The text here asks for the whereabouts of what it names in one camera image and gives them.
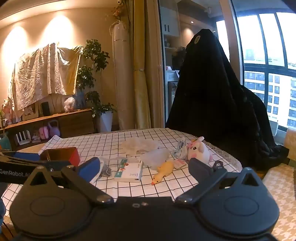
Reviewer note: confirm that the picture frame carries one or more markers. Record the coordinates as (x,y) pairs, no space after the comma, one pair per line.
(31,112)

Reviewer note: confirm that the white gauze cloth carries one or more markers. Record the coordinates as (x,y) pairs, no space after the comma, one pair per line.
(135,145)

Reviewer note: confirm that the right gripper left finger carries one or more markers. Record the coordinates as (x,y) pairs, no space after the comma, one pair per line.
(79,178)

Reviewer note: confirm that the yellow rubber duck toy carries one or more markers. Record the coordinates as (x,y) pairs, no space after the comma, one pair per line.
(163,171)

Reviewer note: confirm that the black draped cloth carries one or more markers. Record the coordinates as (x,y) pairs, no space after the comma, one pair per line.
(210,102)

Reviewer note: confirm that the white planter with plant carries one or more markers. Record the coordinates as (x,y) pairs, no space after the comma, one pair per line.
(94,60)

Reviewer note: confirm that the blue printed baby sock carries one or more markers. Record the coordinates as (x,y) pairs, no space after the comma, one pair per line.
(181,150)

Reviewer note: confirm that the wrapped plush on cabinet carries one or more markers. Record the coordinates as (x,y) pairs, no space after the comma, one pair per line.
(69,104)

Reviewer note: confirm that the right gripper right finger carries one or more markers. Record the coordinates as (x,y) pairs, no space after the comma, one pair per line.
(207,177)

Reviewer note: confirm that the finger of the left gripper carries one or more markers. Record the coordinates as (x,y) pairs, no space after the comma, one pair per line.
(22,155)

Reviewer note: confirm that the purple kettlebell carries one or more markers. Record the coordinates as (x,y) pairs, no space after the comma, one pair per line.
(53,126)

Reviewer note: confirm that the yellow curtain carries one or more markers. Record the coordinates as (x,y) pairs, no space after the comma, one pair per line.
(147,59)

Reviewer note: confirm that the pink doll figure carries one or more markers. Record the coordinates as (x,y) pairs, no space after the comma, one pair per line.
(7,111)

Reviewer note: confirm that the white wifi router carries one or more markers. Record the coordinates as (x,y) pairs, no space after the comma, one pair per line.
(23,137)

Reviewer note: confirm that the white pink plush toy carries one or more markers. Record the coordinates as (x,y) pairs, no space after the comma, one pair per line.
(198,150)

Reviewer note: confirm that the floral sheet on wall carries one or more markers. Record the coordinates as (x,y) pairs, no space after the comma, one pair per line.
(48,70)

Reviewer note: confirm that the red tin box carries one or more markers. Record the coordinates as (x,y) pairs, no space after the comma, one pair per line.
(61,154)

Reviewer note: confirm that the clear plastic bag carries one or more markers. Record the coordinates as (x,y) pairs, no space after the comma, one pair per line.
(155,158)

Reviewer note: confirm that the small pink card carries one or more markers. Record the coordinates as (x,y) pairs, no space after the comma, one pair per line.
(178,163)

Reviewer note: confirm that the cream floor air conditioner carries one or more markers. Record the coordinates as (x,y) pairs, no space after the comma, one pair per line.
(123,75)

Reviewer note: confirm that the wooden tv cabinet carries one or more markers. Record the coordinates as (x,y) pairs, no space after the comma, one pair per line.
(77,123)

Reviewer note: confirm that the pink small case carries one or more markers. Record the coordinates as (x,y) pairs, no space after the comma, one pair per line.
(44,133)

